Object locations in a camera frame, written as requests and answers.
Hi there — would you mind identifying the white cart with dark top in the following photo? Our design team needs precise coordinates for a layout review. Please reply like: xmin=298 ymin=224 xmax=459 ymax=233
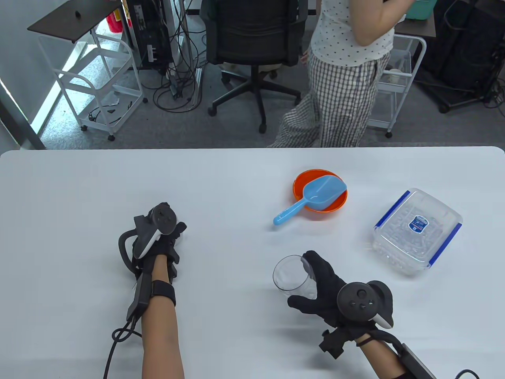
xmin=365 ymin=7 xmax=436 ymax=139
xmin=27 ymin=0 xmax=148 ymax=142

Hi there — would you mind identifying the black wrist electronics box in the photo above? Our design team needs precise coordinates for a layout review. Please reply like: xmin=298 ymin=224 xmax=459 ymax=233
xmin=397 ymin=343 xmax=436 ymax=379
xmin=126 ymin=272 xmax=153 ymax=321

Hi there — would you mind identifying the orange plastic bowl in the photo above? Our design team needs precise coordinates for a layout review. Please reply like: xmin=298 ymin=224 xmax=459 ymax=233
xmin=293 ymin=169 xmax=348 ymax=214

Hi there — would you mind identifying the blue plastic scoop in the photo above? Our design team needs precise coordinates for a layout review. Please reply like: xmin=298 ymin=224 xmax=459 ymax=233
xmin=273 ymin=176 xmax=347 ymax=226

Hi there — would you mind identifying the grey and white hand controller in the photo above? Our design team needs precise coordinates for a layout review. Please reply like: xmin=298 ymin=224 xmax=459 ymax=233
xmin=337 ymin=280 xmax=394 ymax=330
xmin=118 ymin=203 xmax=178 ymax=273

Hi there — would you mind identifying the person's right forearm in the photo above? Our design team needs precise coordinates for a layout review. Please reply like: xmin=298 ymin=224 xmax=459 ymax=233
xmin=359 ymin=334 xmax=409 ymax=379

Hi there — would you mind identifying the black office chair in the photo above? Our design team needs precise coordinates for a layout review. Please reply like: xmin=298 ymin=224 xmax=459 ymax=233
xmin=199 ymin=0 xmax=309 ymax=134

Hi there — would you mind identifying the clear container with blue clips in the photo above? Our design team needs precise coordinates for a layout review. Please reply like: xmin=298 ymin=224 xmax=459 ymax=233
xmin=372 ymin=188 xmax=463 ymax=277

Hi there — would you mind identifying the clear plastic shaker cup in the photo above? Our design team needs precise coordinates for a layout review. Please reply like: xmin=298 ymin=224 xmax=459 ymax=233
xmin=273 ymin=255 xmax=318 ymax=300

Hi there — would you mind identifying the thin black cord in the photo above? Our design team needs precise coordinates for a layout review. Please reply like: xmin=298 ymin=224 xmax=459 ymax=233
xmin=88 ymin=101 xmax=133 ymax=124

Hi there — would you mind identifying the red fire extinguisher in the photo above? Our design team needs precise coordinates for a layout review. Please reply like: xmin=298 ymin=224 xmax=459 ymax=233
xmin=107 ymin=0 xmax=133 ymax=34

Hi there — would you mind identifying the black computer tower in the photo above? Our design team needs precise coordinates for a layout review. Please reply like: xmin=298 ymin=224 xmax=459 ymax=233
xmin=125 ymin=0 xmax=175 ymax=75

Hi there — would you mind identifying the black wristband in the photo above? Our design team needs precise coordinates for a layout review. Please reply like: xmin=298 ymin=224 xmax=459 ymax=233
xmin=151 ymin=280 xmax=176 ymax=306

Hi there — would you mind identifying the person's right hand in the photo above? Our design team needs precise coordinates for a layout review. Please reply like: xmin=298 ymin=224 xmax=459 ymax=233
xmin=287 ymin=250 xmax=348 ymax=328

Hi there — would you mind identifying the person's left hand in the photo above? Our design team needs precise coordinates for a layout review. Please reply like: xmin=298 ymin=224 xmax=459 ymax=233
xmin=133 ymin=222 xmax=187 ymax=270

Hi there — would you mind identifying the clear plastic container lid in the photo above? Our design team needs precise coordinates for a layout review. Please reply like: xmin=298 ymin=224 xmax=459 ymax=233
xmin=374 ymin=188 xmax=463 ymax=270

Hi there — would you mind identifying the person's left forearm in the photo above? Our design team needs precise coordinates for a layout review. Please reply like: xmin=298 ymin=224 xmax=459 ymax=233
xmin=141 ymin=255 xmax=185 ymax=379

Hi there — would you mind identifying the teal plastic container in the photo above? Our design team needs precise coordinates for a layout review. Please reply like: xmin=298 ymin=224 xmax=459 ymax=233
xmin=402 ymin=0 xmax=438 ymax=21

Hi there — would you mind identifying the black equipment stand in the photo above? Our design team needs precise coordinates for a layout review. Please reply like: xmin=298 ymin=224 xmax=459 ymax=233
xmin=413 ymin=0 xmax=505 ymax=114

